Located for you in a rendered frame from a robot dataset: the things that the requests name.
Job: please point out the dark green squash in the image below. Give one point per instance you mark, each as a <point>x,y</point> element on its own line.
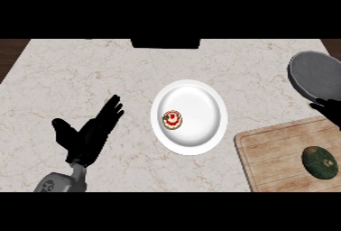
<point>320,162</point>

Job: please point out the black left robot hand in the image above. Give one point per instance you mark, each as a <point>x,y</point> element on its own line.
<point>91,136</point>

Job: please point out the wooden cutting board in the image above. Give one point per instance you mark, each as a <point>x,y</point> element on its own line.
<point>292,156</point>

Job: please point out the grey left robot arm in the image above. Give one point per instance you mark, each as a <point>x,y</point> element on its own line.
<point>63,180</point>

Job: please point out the grey round pan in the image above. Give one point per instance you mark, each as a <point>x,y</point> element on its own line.
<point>318,76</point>

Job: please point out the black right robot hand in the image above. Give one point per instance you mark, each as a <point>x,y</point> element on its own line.
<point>331,110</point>

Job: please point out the white round plate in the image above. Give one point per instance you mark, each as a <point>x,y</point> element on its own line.
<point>190,117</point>

